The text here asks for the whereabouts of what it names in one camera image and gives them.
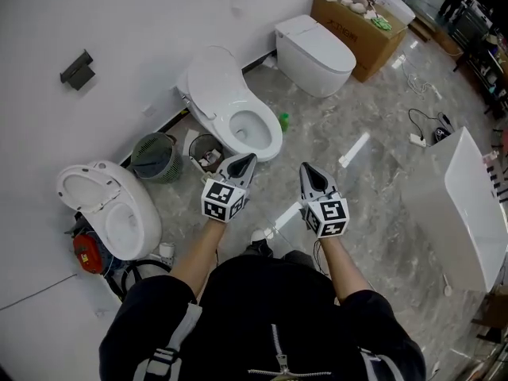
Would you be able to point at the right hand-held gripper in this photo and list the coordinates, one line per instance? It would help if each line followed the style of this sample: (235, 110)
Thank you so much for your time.
(329, 216)

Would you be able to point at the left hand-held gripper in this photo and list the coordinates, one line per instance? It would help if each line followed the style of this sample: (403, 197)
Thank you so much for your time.
(222, 198)

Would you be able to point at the person's left forearm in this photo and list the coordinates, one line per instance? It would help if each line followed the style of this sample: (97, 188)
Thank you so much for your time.
(198, 252)

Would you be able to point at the person's right forearm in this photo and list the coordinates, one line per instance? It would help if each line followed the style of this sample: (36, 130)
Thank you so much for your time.
(345, 272)

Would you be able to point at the white open toilet bowl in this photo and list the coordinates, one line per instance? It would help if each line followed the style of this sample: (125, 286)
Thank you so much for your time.
(258, 141)

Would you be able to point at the white closed smart toilet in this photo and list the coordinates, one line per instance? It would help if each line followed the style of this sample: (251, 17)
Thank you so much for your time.
(313, 58)

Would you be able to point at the white round toilet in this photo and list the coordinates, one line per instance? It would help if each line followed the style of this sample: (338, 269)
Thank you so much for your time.
(131, 228)

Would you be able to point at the round toilet lid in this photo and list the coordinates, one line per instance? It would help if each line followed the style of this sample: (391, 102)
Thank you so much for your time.
(85, 189)

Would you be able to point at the white toilet behind box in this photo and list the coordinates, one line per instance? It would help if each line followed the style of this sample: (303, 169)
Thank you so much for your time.
(399, 6)

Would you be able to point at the white flat strip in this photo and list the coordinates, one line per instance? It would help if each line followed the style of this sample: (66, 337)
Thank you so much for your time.
(353, 151)

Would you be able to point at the green bottle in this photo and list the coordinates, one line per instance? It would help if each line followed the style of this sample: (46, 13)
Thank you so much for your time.
(284, 122)

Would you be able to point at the person's black white shoe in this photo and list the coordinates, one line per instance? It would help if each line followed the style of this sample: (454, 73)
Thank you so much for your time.
(260, 241)

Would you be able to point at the grey plastic basket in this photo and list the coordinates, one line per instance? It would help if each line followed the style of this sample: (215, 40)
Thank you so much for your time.
(156, 159)

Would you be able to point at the white cup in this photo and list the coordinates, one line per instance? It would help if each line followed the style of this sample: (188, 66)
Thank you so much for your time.
(166, 249)

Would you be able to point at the white power strip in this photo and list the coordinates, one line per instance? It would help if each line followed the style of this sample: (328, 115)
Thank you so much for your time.
(418, 140)

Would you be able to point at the black small device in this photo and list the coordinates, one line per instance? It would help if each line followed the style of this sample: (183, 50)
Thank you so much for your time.
(440, 134)

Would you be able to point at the brown cardboard box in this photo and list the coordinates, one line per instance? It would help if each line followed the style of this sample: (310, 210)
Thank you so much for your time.
(369, 50)

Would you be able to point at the large white basin cabinet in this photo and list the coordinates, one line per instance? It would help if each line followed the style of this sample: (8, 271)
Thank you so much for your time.
(456, 212)

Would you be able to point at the person's black jacket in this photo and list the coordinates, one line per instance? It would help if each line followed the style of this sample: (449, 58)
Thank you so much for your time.
(258, 324)

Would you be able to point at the green white cloth item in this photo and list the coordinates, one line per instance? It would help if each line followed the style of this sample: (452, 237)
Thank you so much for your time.
(381, 22)

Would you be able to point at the red machine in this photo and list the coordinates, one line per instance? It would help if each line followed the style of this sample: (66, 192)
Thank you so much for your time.
(89, 252)

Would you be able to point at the white brush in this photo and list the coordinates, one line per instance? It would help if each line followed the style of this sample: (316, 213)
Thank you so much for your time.
(447, 290)

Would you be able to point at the black shelf rack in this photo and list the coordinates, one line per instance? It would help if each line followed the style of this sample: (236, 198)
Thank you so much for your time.
(482, 54)

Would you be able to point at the wooden stool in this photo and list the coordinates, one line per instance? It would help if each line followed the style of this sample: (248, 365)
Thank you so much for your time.
(494, 316)

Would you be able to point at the white wall socket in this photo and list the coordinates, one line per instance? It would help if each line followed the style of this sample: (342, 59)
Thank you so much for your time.
(148, 110)

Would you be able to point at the black wall paper holder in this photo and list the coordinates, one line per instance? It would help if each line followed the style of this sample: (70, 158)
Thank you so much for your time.
(77, 71)

